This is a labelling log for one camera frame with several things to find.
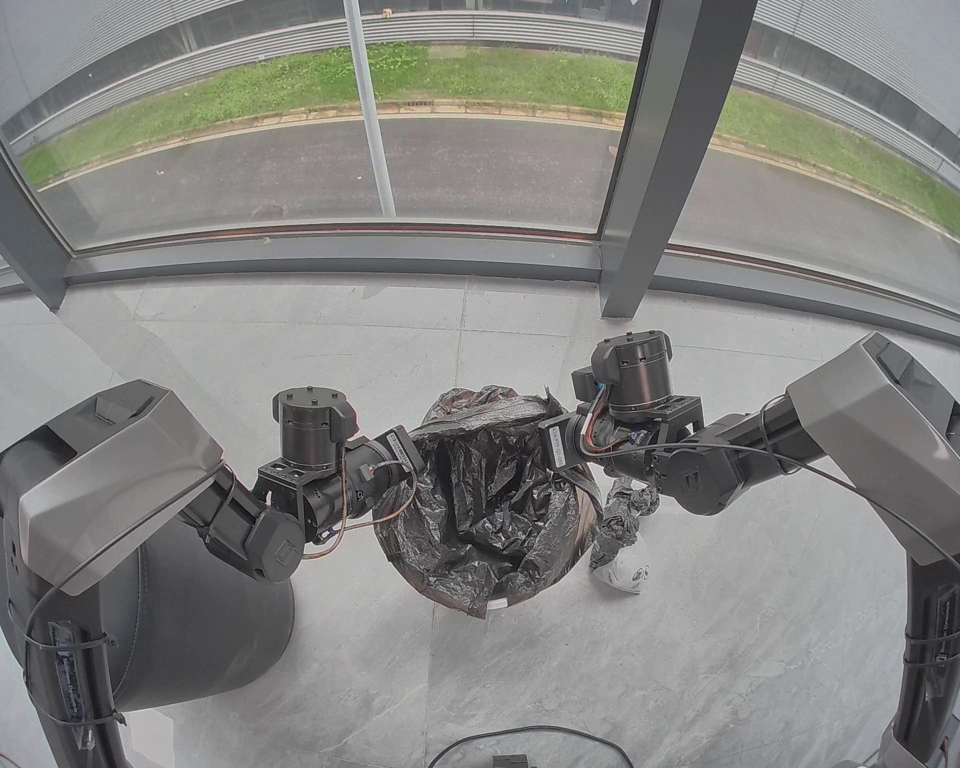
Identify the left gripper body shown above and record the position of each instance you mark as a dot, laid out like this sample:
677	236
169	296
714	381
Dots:
360	480

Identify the white printed paper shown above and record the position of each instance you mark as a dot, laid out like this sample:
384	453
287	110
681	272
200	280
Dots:
626	577

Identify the black plastic bag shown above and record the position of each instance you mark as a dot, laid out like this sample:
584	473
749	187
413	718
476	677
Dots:
487	510

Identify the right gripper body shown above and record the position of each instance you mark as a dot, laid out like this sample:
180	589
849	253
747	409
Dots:
600	450

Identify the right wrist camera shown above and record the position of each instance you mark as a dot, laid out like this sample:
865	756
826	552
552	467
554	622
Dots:
586	386

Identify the grey trash bin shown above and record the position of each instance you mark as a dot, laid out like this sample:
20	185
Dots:
592	506

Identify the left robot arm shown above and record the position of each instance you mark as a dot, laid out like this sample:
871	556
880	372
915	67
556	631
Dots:
120	480

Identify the window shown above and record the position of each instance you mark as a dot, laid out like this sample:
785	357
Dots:
652	187

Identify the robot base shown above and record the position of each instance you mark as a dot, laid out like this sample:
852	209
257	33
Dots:
514	762

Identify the black plastic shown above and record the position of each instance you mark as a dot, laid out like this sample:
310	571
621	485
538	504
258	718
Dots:
622	517

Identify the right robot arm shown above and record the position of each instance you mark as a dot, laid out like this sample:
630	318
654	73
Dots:
870	427

